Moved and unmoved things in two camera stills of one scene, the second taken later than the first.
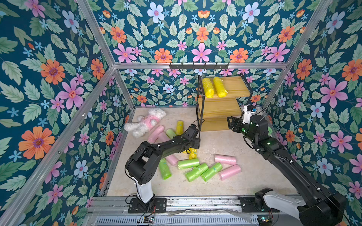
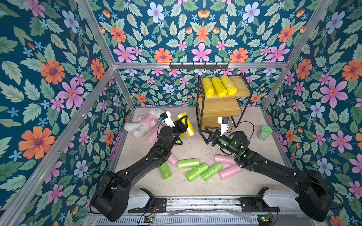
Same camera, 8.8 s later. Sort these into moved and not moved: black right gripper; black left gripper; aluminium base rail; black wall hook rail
Moved: black left gripper; black right gripper
Not moved: black wall hook rail; aluminium base rail
